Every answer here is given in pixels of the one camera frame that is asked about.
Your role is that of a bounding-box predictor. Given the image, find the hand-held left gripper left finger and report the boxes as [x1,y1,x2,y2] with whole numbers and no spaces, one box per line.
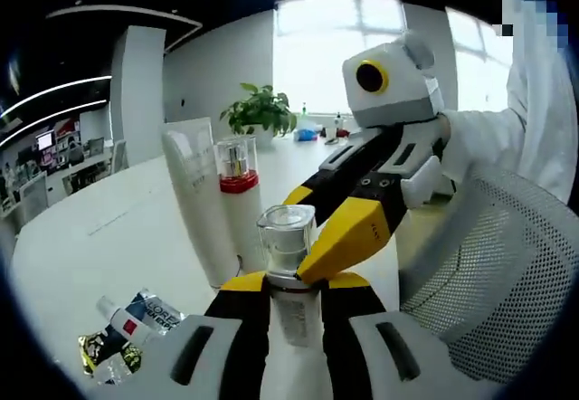
[90,271,272,400]

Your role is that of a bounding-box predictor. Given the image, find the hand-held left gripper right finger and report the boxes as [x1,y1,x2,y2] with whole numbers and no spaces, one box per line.
[321,271,494,400]

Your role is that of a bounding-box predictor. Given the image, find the silver blue skincare sachet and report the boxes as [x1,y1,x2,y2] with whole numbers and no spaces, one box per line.
[121,287,187,336]

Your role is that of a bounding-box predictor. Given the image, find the small white skincare pump bottle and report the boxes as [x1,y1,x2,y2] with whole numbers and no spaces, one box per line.
[255,204,325,400]
[96,295,165,343]

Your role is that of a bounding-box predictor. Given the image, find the green black skincare sachet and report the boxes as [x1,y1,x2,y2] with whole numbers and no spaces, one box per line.
[92,326,144,373]

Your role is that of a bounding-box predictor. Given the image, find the red collar skincare bottle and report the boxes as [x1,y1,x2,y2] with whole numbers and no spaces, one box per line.
[214,135,269,277]

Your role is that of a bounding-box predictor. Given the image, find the white skincare tube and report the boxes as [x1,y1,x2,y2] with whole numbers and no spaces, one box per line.
[161,117,241,289]

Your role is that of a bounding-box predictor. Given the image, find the white bottle black cap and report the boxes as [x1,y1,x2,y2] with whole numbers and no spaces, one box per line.
[331,111,346,142]

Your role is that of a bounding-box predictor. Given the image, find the blue plastic bag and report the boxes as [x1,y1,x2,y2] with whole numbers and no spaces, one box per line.
[292,119,323,143]

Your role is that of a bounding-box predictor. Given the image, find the green potted plant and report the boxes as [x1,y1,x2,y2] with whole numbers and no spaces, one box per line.
[220,81,299,150]

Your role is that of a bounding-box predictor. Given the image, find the grey mesh office chair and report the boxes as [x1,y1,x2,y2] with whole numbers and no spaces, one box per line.
[397,164,574,386]

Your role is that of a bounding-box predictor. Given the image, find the person's white coat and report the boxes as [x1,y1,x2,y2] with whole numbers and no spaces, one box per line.
[505,33,578,116]

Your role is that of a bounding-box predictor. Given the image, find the white office chair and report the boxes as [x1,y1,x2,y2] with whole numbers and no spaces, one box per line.
[110,139,130,170]

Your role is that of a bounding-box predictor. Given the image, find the row of white office desks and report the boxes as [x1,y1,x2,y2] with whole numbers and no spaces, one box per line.
[0,146,114,220]

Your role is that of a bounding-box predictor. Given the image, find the long thin ceiling light strip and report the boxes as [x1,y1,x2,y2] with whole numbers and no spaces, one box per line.
[0,98,109,137]
[0,75,113,119]

